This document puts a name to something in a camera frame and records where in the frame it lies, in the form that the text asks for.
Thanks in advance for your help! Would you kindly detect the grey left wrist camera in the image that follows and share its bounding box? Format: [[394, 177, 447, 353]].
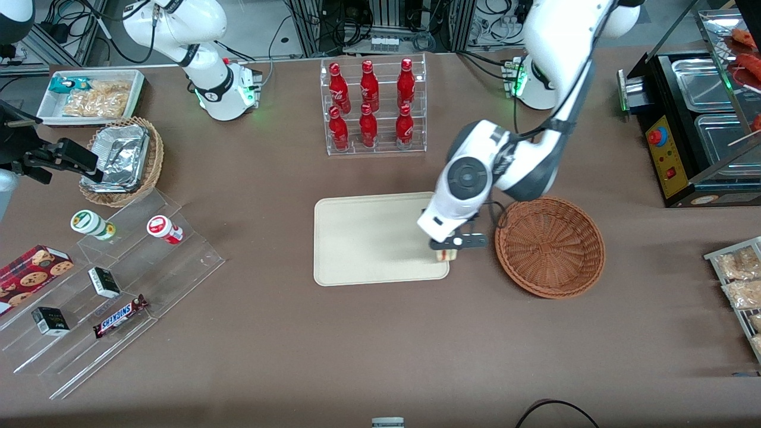
[[429, 233, 489, 251]]

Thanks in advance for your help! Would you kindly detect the black hot food display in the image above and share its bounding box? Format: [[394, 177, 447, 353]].
[[617, 6, 761, 209]]

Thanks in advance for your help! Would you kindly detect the clear bag of chips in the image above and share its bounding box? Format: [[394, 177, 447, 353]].
[[62, 80, 133, 118]]

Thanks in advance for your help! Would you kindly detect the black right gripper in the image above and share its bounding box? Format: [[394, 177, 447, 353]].
[[12, 140, 99, 184]]

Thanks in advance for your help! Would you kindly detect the white rectangular plastic bin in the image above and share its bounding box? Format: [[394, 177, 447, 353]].
[[36, 69, 147, 127]]

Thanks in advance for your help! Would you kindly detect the tray of packaged snacks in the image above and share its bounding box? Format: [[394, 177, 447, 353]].
[[703, 236, 761, 363]]

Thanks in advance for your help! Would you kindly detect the red tartan cookie box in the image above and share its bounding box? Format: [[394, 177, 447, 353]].
[[0, 244, 74, 316]]

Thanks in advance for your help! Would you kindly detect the Snickers chocolate bar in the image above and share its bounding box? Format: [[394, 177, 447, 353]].
[[93, 294, 149, 339]]

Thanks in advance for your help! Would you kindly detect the stainless steel food pan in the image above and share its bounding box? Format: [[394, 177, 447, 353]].
[[671, 58, 738, 114], [694, 113, 761, 166]]

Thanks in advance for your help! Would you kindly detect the clear acrylic stepped shelf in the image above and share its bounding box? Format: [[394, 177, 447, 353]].
[[0, 189, 225, 400]]

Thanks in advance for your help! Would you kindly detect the red lid white cup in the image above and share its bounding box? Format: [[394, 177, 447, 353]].
[[147, 215, 184, 245]]

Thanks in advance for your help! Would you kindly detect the clear acrylic bottle rack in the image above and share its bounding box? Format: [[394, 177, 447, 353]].
[[320, 53, 427, 156]]

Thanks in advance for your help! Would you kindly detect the black looped cable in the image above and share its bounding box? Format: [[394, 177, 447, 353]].
[[514, 399, 601, 428]]

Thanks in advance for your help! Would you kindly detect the green lid white cup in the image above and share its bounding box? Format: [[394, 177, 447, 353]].
[[70, 210, 117, 241]]

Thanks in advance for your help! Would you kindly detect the red cola bottle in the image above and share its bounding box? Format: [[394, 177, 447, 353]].
[[395, 103, 415, 150], [328, 106, 350, 152], [359, 103, 379, 149], [397, 58, 416, 109], [360, 59, 380, 112], [329, 62, 351, 114]]

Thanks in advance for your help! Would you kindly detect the beige plastic tray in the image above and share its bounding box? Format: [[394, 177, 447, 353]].
[[313, 191, 451, 287]]

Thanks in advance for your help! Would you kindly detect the teal snack packet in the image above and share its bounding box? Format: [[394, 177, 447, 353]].
[[49, 76, 93, 96]]

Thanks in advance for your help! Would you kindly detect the light tan wicker basket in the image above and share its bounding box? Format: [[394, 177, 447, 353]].
[[79, 117, 165, 208]]

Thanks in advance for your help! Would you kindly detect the aluminium frame rack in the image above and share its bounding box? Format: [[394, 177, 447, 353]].
[[284, 0, 476, 57]]

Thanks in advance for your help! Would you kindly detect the small black carton box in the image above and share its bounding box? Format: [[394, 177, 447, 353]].
[[88, 267, 121, 299], [31, 307, 70, 337]]

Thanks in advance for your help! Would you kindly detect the brown round wicker basket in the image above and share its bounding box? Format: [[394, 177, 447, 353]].
[[495, 195, 606, 299]]

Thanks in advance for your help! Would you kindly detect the silver foil container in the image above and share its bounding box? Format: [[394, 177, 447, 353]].
[[80, 124, 150, 194]]

